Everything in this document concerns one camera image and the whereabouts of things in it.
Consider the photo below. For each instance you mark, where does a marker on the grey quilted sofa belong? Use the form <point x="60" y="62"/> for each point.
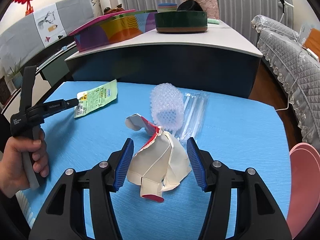
<point x="295" y="67"/>

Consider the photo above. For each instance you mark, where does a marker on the person's left hand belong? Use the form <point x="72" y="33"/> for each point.
<point x="12" y="162"/>

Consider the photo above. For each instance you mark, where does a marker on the white coffee table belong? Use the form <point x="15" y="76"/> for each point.
<point x="175" y="67"/>

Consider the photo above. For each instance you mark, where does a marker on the white power strip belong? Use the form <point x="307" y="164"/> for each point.
<point x="312" y="53"/>

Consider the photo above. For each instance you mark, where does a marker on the brown teapot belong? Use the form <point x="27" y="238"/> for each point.
<point x="111" y="10"/>

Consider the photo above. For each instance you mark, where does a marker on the colourful storage box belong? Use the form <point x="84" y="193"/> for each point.
<point x="117" y="32"/>

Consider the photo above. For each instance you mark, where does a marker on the pink plastic bin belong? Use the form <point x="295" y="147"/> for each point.
<point x="305" y="180"/>

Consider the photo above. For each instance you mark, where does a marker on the bubble wrap roll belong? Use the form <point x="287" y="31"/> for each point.
<point x="166" y="105"/>

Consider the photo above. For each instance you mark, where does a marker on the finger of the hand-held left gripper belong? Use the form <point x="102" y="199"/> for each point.
<point x="57" y="105"/>

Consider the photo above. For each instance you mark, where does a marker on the white floor stand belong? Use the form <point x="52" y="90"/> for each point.
<point x="282" y="2"/>

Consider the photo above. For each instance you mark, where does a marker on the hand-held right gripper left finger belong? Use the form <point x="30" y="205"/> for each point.
<point x="123" y="165"/>

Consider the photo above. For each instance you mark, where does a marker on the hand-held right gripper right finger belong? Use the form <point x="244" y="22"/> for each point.
<point x="196" y="165"/>

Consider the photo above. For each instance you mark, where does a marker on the grey television cover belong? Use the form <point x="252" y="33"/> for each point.
<point x="25" y="35"/>

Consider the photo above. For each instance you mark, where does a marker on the cream paper carton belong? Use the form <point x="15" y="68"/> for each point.
<point x="155" y="160"/>

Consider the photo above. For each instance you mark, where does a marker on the green snack wrapper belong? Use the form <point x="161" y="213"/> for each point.
<point x="97" y="96"/>

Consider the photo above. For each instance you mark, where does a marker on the pink lace basket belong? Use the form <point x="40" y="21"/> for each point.
<point x="210" y="5"/>

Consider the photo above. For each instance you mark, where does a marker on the blue tablecloth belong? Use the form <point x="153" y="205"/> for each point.
<point x="237" y="135"/>

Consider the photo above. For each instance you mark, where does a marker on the television cabinet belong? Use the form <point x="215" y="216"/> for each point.
<point x="50" y="72"/>

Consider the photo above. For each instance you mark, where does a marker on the stack of coloured bowls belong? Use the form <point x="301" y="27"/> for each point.
<point x="167" y="6"/>

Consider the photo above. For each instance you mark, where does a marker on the clear plastic straw packet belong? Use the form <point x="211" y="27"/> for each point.
<point x="195" y="112"/>

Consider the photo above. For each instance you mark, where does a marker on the potted plant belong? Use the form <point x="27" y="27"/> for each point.
<point x="17" y="80"/>

